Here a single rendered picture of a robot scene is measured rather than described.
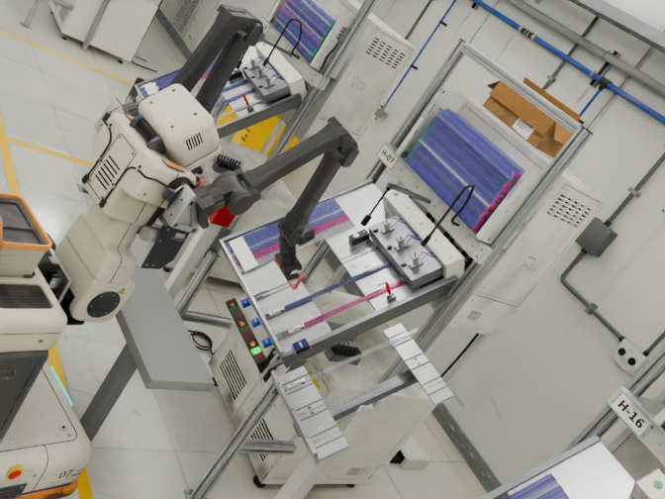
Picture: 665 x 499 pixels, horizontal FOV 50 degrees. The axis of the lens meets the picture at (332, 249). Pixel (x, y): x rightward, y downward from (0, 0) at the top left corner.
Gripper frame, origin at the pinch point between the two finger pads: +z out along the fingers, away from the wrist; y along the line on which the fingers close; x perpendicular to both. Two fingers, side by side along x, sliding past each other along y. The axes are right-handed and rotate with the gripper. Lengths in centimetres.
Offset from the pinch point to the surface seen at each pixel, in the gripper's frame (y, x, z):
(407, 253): -3.7, -46.4, 2.6
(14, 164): 201, 85, 50
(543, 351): 11, -150, 127
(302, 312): -4.1, -2.7, 14.4
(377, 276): -3.0, -34.4, 10.2
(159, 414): 20, 54, 73
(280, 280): 15.0, -1.8, 14.4
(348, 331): -20.6, -13.7, 13.5
